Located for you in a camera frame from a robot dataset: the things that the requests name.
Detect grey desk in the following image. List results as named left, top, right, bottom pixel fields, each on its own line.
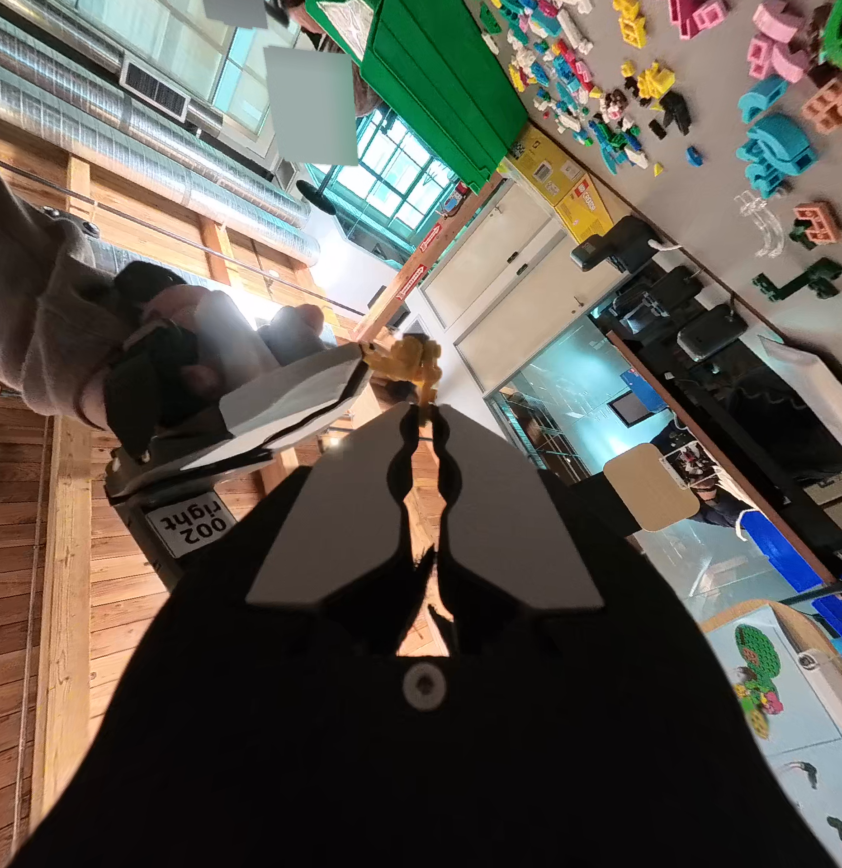
left=462, top=0, right=842, bottom=384

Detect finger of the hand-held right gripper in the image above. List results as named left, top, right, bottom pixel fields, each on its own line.
left=179, top=406, right=360, bottom=473
left=218, top=344, right=372, bottom=438

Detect tan frame brick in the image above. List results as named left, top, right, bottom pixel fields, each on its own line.
left=799, top=71, right=842, bottom=138
left=793, top=201, right=842, bottom=248

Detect yellow brick cluster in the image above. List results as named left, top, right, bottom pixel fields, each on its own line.
left=620, top=59, right=677, bottom=104

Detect clear curved brick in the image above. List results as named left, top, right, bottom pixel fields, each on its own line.
left=732, top=191, right=783, bottom=260

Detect silver ventilation duct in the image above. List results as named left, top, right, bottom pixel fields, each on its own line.
left=0, top=10, right=322, bottom=269

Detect rounded wooden board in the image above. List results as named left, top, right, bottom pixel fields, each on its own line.
left=603, top=443, right=701, bottom=534

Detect blue storage bins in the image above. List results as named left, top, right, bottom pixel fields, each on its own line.
left=738, top=509, right=842, bottom=628

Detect yellow brick flower assembly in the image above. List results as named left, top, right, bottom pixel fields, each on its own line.
left=359, top=334, right=445, bottom=412

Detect black brick piece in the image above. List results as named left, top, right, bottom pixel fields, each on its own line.
left=647, top=90, right=695, bottom=141

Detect wooden booklet board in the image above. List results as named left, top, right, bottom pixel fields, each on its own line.
left=699, top=599, right=842, bottom=686

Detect black office chair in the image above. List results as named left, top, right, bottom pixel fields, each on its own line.
left=569, top=214, right=754, bottom=365

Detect yellow brick set box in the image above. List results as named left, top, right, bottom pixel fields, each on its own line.
left=504, top=124, right=616, bottom=245

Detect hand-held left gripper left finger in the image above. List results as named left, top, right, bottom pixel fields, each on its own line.
left=245, top=403, right=423, bottom=616

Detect person's right hand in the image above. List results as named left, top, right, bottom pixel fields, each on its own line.
left=139, top=283, right=330, bottom=408

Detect dark green brick piece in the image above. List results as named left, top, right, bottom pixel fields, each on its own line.
left=752, top=256, right=842, bottom=304

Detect pink arched brick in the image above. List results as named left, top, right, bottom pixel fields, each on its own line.
left=745, top=0, right=813, bottom=84

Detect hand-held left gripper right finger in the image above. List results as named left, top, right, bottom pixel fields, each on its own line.
left=431, top=404, right=605, bottom=617

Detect small teal arch brick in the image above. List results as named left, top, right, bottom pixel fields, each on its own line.
left=736, top=75, right=793, bottom=124

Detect wooden post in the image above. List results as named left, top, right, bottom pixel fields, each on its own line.
left=353, top=170, right=503, bottom=343

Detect green plastic tray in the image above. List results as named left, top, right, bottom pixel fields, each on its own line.
left=304, top=0, right=532, bottom=195

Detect large teal arch brick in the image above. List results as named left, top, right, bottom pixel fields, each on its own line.
left=736, top=112, right=820, bottom=199

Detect ceiling vent grille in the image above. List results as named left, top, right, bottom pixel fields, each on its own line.
left=118, top=56, right=193, bottom=124

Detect yellow frame brick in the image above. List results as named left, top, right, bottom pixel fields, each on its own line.
left=612, top=0, right=650, bottom=50

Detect white door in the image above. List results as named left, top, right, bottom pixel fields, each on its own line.
left=420, top=178, right=564, bottom=313
left=454, top=231, right=629, bottom=393

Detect pink frame brick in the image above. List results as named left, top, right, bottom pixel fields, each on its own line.
left=667, top=0, right=732, bottom=39

